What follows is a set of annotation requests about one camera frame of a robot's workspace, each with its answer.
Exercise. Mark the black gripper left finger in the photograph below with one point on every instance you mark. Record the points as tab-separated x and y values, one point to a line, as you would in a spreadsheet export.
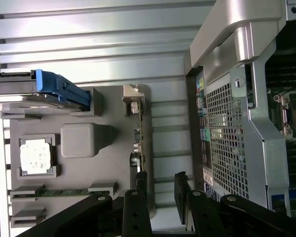
135	214

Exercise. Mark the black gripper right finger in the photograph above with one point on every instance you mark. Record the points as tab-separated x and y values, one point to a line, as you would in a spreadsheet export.
202	217

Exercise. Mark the RAM stick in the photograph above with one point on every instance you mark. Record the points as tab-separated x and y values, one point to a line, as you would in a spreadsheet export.
64	192

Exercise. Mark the grey parts rack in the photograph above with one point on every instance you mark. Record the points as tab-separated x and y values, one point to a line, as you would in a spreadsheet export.
79	140

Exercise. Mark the open PC case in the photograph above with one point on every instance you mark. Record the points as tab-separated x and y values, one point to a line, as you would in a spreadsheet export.
261	123

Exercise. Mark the silver CPU chip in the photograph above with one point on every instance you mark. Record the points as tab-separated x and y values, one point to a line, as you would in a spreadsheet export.
35	155

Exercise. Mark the hard disk with blue carrier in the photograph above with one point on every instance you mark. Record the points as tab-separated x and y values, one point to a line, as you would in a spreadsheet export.
64	89

